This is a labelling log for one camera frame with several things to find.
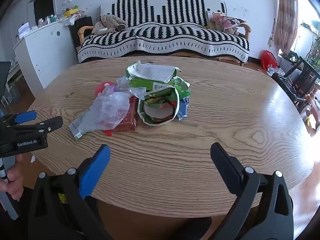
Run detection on wooden sofa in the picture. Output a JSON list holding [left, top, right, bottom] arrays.
[[77, 1, 252, 67]]

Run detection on black chair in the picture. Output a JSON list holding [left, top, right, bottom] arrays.
[[271, 56, 320, 110]]

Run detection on red box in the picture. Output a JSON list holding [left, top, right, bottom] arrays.
[[110, 96, 137, 132]]

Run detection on scattered paper litter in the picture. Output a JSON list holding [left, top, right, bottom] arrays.
[[266, 66, 285, 77]]

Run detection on hanging wall ornament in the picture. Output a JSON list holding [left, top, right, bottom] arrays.
[[269, 19, 276, 47]]

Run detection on clear plastic film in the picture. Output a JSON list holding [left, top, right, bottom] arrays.
[[116, 76, 147, 100]]

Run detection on black white striped blanket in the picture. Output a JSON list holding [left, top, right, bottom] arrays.
[[77, 0, 250, 64]]

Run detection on patterned curtain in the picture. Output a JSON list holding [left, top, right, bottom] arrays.
[[274, 0, 299, 55]]

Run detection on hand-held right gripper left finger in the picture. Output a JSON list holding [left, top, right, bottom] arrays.
[[28, 144, 113, 240]]

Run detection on blue wrapper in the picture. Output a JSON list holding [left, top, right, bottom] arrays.
[[177, 96, 190, 121]]

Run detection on black cabinet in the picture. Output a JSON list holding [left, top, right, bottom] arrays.
[[69, 16, 93, 48]]

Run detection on green printed paper bowl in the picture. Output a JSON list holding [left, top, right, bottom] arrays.
[[137, 87, 182, 125]]

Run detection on row of small bottles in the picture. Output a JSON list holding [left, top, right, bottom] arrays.
[[37, 14, 63, 27]]

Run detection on white cabinet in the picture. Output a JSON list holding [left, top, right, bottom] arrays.
[[14, 21, 79, 89]]

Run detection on white green torn snack bag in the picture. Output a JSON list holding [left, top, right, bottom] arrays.
[[126, 61, 182, 84]]

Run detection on person's left hand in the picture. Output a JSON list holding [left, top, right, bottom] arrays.
[[0, 154, 24, 202]]

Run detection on red plastic bag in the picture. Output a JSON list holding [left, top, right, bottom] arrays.
[[261, 50, 278, 70]]

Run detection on green plants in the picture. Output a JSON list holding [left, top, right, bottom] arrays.
[[304, 40, 320, 73]]

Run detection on clear plastic bag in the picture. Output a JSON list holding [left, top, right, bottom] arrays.
[[82, 91, 130, 132]]

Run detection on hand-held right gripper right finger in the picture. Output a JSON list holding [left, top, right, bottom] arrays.
[[210, 142, 294, 240]]

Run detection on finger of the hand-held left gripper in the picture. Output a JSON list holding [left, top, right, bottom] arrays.
[[0, 110, 37, 125], [0, 116, 63, 143]]

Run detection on white paper box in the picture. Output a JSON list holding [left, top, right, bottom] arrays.
[[19, 22, 30, 39]]

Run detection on clear wrapper white label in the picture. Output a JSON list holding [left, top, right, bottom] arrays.
[[69, 107, 100, 140]]

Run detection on beige garment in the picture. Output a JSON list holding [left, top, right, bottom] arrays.
[[91, 14, 127, 36]]

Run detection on pink printed cushion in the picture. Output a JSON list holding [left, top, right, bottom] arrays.
[[209, 11, 247, 34]]

